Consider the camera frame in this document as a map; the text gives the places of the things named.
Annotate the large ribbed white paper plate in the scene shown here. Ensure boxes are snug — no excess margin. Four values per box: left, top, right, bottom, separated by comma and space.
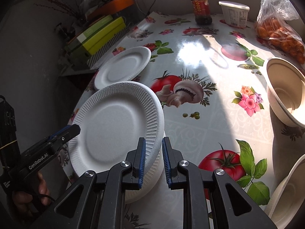
68, 81, 164, 176

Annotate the beige paper bowl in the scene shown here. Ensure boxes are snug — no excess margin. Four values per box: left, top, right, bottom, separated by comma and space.
266, 58, 304, 129
265, 156, 304, 228

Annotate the stack of white paper plates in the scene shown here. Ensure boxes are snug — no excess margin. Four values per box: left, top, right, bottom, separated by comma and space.
124, 131, 168, 204

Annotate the left hand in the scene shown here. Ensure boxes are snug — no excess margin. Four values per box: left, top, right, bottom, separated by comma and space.
12, 172, 52, 212

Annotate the striped black white box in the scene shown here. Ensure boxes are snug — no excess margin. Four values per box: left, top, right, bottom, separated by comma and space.
87, 28, 130, 69

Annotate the small white paper plate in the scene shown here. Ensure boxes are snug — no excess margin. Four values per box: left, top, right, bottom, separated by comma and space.
94, 47, 151, 90

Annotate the yellow green box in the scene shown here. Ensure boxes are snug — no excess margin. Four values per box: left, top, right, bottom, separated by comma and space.
82, 17, 126, 57

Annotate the green white box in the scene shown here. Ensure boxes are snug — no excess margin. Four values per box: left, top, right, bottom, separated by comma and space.
66, 15, 113, 51

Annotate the orange container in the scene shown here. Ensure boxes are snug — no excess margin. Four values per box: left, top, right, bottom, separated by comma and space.
86, 0, 134, 21

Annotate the white plastic tub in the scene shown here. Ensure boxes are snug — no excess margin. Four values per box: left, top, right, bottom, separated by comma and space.
219, 1, 250, 28

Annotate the chili sauce glass jar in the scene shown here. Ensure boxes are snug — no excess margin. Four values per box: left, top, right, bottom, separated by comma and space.
190, 0, 213, 25

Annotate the plastic bag of oranges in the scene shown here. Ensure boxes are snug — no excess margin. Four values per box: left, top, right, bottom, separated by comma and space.
254, 0, 304, 66

